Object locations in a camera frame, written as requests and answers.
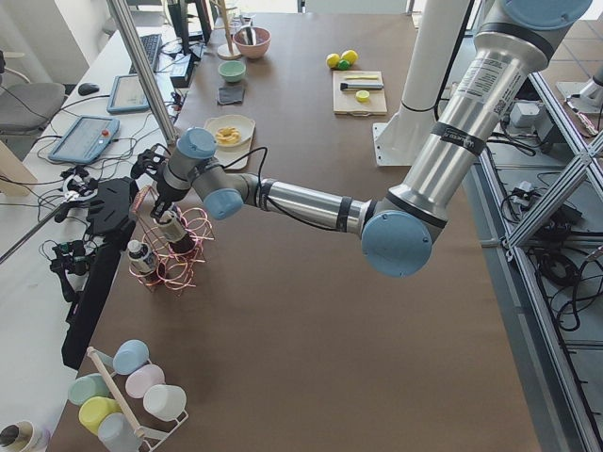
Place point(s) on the wooden cutting board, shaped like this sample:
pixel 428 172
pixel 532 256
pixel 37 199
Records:
pixel 344 102

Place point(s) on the light blue cup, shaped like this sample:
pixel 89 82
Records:
pixel 130 356

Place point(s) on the grey folded cloth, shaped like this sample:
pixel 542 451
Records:
pixel 231 95

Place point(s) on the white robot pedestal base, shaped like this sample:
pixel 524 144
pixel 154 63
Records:
pixel 440 32

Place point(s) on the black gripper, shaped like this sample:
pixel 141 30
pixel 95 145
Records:
pixel 165 194

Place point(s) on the wooden glass stand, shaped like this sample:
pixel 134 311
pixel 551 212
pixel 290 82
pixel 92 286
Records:
pixel 228 50

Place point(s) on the black computer mouse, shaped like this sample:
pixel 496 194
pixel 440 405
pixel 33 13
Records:
pixel 86 89

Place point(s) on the tea bottle white cap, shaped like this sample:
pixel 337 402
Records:
pixel 175 233

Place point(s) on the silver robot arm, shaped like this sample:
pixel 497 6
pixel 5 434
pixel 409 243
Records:
pixel 516 39

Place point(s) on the steel muddler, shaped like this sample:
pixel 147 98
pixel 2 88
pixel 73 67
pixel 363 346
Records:
pixel 360 85

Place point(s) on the yellow plastic knife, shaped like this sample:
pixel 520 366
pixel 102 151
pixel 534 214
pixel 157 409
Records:
pixel 362 76

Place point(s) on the pink cup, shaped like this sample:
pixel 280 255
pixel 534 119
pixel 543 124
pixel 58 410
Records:
pixel 141 380

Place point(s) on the copper wire bottle rack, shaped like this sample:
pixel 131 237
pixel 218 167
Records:
pixel 176 271

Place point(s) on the green lime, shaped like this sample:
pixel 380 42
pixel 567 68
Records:
pixel 343 65

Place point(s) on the halved lemon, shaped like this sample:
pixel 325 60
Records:
pixel 362 96

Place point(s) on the white cup rack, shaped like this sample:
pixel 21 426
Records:
pixel 151 430

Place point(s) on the mint green bowl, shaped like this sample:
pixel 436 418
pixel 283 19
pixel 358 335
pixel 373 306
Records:
pixel 232 71

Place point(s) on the blue teach pendant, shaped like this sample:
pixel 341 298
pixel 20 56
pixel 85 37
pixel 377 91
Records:
pixel 127 96
pixel 86 139

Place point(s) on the black keyboard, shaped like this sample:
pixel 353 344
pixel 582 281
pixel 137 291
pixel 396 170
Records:
pixel 151 45

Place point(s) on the yellow lemon near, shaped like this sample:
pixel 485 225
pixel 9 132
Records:
pixel 332 60

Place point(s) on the black computer monitor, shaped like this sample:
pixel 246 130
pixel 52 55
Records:
pixel 177 10

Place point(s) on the green cup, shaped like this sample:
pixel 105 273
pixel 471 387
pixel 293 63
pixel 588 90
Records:
pixel 86 387

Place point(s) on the metal ice scoop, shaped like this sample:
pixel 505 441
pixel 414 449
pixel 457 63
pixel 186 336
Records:
pixel 247 35

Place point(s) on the pink ice bowl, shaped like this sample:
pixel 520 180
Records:
pixel 258 50

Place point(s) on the yellow cup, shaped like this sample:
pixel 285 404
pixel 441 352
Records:
pixel 95 410

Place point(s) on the cream serving tray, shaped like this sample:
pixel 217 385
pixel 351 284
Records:
pixel 235 155

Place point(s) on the yellow lemon far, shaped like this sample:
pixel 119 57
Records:
pixel 350 56

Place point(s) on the grey blue cup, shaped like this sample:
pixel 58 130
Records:
pixel 116 434

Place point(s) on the yellow lemon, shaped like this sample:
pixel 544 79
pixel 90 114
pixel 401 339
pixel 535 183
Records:
pixel 350 56
pixel 332 60

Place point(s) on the glazed braided donut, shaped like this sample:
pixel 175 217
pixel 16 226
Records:
pixel 228 136

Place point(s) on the white round plate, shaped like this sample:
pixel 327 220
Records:
pixel 242 123

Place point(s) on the white cup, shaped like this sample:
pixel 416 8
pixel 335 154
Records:
pixel 165 402

